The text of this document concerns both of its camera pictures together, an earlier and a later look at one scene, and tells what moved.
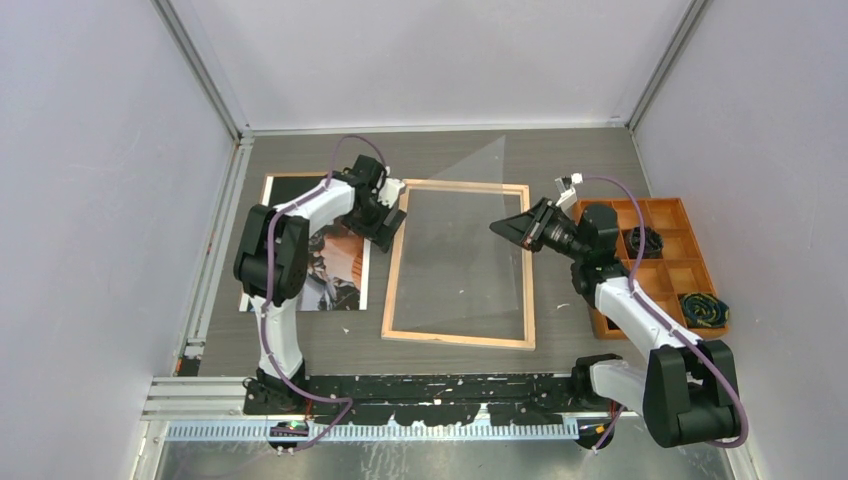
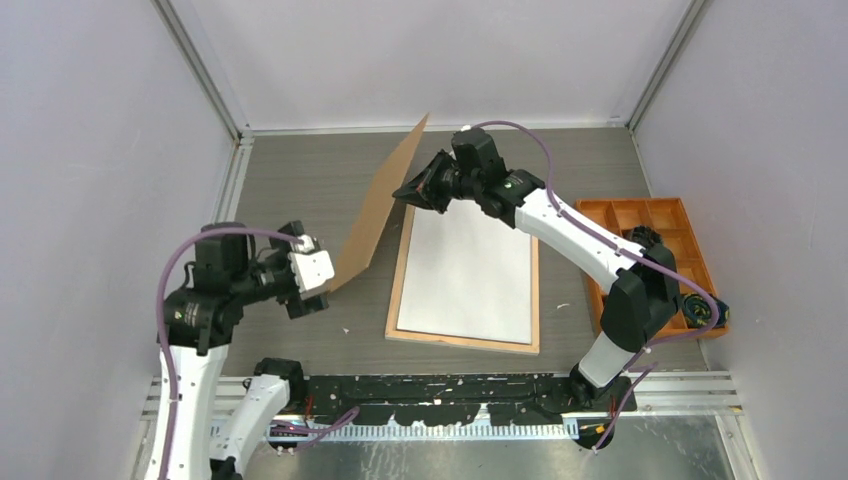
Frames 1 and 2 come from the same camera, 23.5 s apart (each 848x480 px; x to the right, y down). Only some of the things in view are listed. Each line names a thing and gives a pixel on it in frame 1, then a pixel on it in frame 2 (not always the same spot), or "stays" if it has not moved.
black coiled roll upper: x=653 y=243 stays
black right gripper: x=527 y=229 → x=419 y=192
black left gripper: x=378 y=233 → x=282 y=244
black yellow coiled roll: x=702 y=310 stays
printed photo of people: x=337 y=271 → x=467 y=273
